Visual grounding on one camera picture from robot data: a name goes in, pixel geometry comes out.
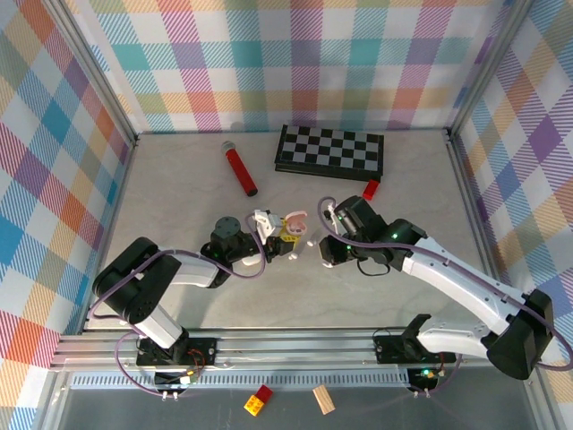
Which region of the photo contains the aluminium frame post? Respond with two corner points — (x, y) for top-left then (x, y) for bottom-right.
(44, 0), (140, 149)
(445, 0), (538, 140)

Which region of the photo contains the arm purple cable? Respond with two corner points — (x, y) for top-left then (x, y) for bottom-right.
(88, 213), (269, 398)
(317, 195), (572, 372)

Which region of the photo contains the red toy microphone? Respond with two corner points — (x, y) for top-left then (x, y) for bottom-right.
(221, 141), (260, 198)

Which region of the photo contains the aluminium table side rail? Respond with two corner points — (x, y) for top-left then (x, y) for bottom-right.
(80, 133), (141, 335)
(444, 128), (514, 331)

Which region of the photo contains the folded black chess board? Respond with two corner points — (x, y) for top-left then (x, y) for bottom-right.
(273, 124), (384, 183)

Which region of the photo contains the small black connector box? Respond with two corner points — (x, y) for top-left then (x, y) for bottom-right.
(153, 369), (201, 390)
(409, 366), (440, 391)

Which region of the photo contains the yellow toy brick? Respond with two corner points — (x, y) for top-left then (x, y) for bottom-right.
(243, 393), (266, 417)

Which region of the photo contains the slotted metal cable duct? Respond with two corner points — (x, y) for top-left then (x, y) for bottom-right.
(69, 374), (415, 391)

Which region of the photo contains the pink earbud charging case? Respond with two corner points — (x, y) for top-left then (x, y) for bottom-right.
(285, 210), (310, 237)

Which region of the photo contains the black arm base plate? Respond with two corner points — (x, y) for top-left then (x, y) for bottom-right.
(372, 331), (458, 365)
(135, 338), (219, 367)

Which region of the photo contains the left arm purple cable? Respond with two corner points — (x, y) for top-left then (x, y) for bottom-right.
(88, 213), (269, 398)

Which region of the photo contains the wooden block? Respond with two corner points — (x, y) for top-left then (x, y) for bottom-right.
(312, 384), (337, 416)

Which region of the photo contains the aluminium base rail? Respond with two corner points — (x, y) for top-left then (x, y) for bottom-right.
(49, 328), (545, 373)

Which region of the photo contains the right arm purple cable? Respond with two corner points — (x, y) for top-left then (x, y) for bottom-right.
(317, 195), (572, 372)

